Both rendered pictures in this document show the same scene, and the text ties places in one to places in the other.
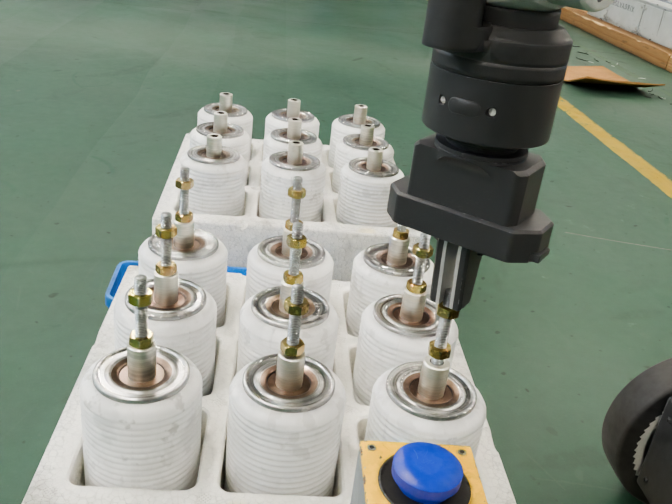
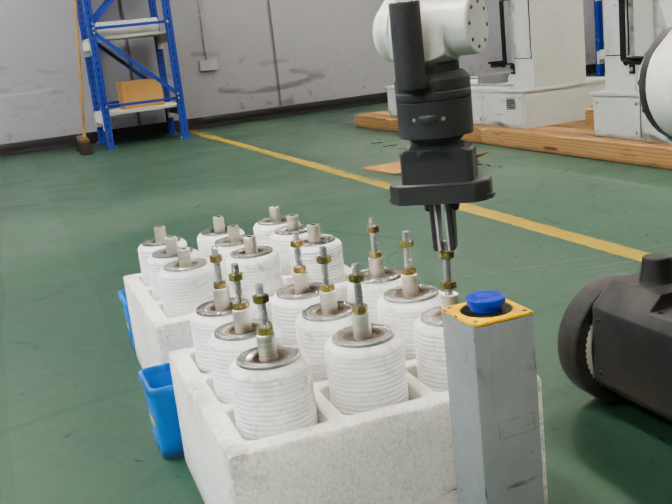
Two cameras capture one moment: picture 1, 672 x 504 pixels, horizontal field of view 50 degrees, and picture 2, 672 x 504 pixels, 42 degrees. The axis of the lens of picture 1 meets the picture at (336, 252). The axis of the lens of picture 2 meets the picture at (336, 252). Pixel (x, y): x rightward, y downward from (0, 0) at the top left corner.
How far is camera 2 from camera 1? 0.56 m
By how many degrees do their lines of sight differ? 18
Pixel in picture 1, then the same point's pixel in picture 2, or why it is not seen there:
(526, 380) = not seen: hidden behind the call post
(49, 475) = (231, 442)
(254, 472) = (363, 398)
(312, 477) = (400, 390)
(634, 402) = (572, 323)
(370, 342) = (392, 317)
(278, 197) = (249, 282)
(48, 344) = (94, 463)
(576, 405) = not seen: hidden behind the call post
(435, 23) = (403, 78)
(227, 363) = not seen: hidden behind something
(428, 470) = (487, 296)
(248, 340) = (312, 338)
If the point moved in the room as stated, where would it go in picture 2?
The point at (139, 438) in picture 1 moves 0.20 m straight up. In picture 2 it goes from (288, 390) to (265, 215)
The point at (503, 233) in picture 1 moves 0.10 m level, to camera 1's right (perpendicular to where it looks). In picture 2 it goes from (469, 185) to (548, 173)
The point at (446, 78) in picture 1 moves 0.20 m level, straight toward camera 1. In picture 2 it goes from (412, 108) to (459, 122)
